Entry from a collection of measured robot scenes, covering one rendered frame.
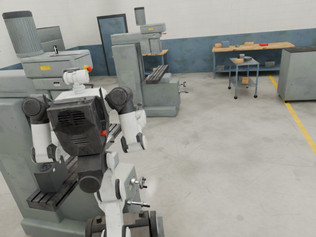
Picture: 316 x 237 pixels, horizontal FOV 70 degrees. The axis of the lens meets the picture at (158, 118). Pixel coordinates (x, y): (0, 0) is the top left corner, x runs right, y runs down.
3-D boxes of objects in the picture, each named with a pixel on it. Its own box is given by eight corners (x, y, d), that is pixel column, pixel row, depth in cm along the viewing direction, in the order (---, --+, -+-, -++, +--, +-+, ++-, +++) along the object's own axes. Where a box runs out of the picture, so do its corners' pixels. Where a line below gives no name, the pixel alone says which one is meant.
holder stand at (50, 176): (68, 173, 190) (62, 153, 181) (56, 192, 170) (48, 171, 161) (55, 174, 191) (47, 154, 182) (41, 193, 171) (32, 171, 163)
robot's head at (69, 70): (78, 80, 113) (77, 66, 114) (61, 82, 112) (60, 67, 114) (82, 84, 119) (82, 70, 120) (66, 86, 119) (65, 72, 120)
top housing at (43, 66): (94, 68, 189) (90, 48, 183) (76, 77, 167) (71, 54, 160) (47, 70, 202) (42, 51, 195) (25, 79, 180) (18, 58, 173)
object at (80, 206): (143, 207, 253) (135, 162, 227) (133, 232, 225) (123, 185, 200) (80, 198, 275) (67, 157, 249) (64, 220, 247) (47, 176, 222)
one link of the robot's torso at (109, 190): (123, 202, 161) (108, 166, 128) (98, 205, 160) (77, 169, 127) (123, 183, 171) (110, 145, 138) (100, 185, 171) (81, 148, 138)
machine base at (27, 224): (142, 207, 274) (140, 194, 265) (123, 255, 222) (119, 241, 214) (58, 195, 307) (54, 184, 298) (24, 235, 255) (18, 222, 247)
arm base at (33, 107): (46, 123, 112) (50, 101, 111) (19, 118, 110) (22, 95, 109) (56, 119, 127) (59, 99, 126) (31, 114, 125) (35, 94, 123)
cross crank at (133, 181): (148, 184, 221) (147, 174, 216) (145, 192, 211) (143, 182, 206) (133, 182, 225) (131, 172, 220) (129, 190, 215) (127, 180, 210)
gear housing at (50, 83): (87, 81, 196) (84, 69, 191) (70, 90, 175) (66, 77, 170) (54, 81, 205) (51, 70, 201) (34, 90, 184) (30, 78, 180)
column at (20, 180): (87, 203, 288) (50, 85, 222) (65, 237, 248) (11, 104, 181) (54, 199, 302) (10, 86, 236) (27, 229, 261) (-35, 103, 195)
